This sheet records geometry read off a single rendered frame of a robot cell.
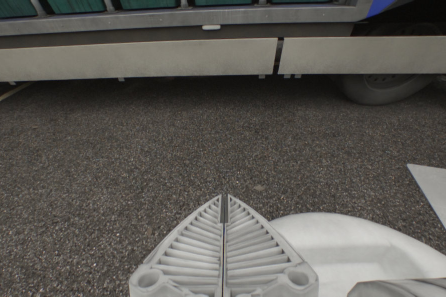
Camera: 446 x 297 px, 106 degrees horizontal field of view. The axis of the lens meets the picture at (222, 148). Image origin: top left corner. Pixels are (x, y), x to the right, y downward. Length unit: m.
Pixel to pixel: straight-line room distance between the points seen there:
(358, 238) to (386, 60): 1.21
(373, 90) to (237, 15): 1.16
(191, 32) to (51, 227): 1.20
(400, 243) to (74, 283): 0.98
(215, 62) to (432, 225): 1.32
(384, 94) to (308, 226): 1.51
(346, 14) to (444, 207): 1.03
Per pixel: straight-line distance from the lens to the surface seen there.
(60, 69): 1.67
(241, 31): 1.18
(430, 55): 1.68
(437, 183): 1.38
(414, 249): 0.55
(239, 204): 0.16
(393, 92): 1.87
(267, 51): 1.20
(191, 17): 1.17
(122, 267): 0.87
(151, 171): 1.05
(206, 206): 0.16
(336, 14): 1.27
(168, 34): 1.24
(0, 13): 1.99
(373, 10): 1.36
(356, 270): 0.54
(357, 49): 1.39
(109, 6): 1.47
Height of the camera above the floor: 0.76
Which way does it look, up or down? 45 degrees down
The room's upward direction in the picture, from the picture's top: 3 degrees counter-clockwise
